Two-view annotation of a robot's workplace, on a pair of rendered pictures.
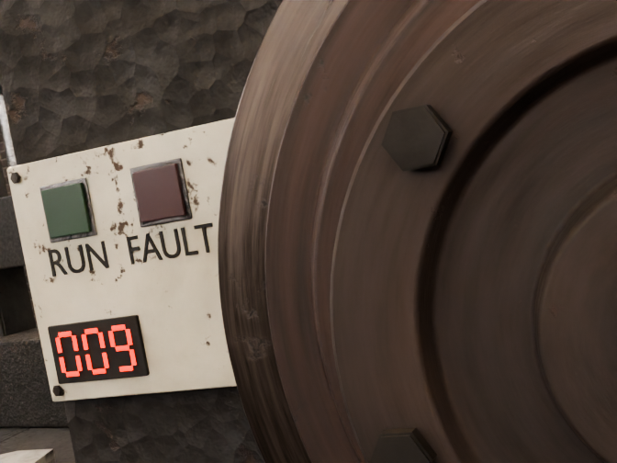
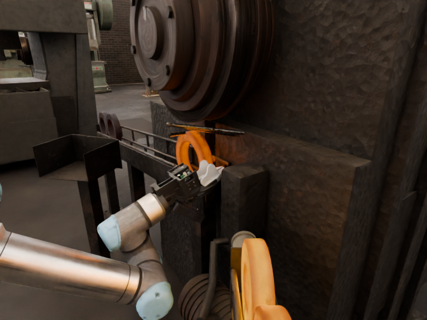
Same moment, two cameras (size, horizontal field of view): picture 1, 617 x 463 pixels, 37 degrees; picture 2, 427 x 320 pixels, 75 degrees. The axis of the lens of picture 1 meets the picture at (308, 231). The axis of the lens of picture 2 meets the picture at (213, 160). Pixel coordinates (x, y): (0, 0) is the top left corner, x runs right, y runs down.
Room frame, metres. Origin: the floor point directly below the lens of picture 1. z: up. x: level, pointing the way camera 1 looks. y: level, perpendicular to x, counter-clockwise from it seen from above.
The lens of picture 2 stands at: (-0.27, -0.66, 1.07)
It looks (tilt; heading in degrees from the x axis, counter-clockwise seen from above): 21 degrees down; 31
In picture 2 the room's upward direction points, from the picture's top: straight up
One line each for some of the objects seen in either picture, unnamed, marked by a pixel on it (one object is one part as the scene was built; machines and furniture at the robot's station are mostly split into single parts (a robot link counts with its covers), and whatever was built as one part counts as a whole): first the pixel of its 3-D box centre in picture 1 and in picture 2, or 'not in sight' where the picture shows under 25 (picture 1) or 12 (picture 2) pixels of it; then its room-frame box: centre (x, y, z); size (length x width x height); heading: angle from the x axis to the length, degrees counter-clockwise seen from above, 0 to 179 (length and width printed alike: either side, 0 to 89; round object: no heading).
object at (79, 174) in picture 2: not in sight; (90, 216); (0.39, 0.40, 0.36); 0.26 x 0.20 x 0.72; 101
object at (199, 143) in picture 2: not in sight; (193, 159); (0.41, -0.18, 0.75); 0.18 x 0.03 x 0.18; 65
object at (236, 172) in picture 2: not in sight; (244, 209); (0.33, -0.40, 0.68); 0.11 x 0.08 x 0.24; 156
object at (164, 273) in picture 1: (181, 262); not in sight; (0.65, 0.09, 1.15); 0.26 x 0.02 x 0.18; 66
